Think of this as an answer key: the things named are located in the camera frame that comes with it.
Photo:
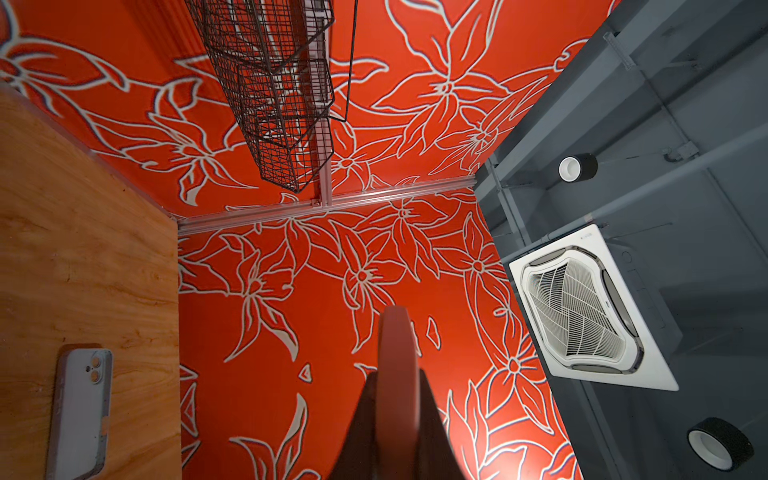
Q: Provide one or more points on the white ceiling air conditioner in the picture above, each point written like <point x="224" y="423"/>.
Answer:
<point x="595" y="314"/>

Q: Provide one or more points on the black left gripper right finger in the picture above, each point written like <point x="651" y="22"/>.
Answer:
<point x="436" y="460"/>

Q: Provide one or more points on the round ceiling light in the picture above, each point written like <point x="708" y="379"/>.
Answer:
<point x="720" y="444"/>
<point x="578" y="168"/>

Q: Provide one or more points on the black wire basket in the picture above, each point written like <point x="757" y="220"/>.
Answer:
<point x="272" y="60"/>

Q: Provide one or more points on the black phone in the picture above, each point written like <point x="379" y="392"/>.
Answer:
<point x="397" y="403"/>

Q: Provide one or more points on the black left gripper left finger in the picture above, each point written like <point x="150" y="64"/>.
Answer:
<point x="357" y="456"/>

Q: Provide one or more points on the white phone case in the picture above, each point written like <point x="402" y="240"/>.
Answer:
<point x="78" y="437"/>

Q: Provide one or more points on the aluminium frame post right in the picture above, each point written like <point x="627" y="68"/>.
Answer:
<point x="242" y="216"/>

